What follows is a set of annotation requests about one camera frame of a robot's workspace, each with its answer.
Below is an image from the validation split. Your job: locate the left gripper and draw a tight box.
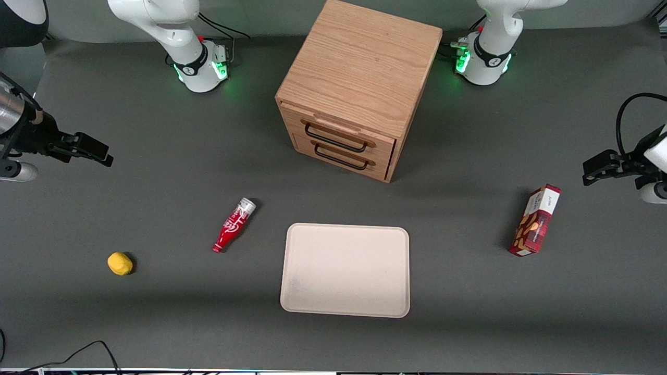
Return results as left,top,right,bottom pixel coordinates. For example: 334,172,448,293
583,124,667,186

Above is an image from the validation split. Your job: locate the yellow lemon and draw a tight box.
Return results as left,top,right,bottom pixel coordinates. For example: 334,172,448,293
107,252,134,276

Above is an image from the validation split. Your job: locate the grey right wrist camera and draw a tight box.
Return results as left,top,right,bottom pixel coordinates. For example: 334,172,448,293
0,160,39,183

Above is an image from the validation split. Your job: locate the red ketchup bottle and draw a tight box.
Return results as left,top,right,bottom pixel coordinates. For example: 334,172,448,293
212,197,257,254

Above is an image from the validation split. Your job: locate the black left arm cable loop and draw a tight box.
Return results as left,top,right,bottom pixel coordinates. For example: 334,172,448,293
615,92,667,157

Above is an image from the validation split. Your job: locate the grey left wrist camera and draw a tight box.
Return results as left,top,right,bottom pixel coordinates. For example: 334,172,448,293
640,179,667,205

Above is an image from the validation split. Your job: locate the red cookie box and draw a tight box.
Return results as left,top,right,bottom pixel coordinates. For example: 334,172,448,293
509,184,562,257

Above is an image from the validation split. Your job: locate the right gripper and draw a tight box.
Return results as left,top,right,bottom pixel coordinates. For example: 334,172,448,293
0,73,114,168

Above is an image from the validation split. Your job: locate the wooden drawer without lip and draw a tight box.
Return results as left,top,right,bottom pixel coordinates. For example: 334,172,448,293
292,132,393,182

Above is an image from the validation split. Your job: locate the wooden drawer with lip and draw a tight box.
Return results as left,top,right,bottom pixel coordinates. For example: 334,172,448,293
280,102,397,163

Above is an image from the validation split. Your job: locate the black left arm base cable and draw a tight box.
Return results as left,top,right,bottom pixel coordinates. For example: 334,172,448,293
442,15,488,57

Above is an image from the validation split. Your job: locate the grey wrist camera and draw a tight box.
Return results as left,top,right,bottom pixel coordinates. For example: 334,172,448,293
0,160,39,183
640,179,667,205

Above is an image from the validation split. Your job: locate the beige plastic tray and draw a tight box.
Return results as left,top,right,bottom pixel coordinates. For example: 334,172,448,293
280,223,411,319

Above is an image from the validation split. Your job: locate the black right arm base cable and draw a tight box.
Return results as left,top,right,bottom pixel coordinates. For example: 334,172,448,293
197,11,252,40

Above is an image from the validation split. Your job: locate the black metal drawer handle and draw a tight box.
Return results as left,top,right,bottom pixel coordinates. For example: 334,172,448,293
313,143,369,171
304,121,369,154

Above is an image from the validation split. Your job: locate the black arm base cable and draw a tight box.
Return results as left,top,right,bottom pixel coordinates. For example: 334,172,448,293
197,11,252,40
442,15,488,57

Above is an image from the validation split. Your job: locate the wooden drawer cabinet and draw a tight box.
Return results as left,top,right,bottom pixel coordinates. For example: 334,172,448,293
275,0,443,183

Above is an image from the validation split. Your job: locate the black cable on table edge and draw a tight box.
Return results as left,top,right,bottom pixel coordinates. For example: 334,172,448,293
0,329,123,375

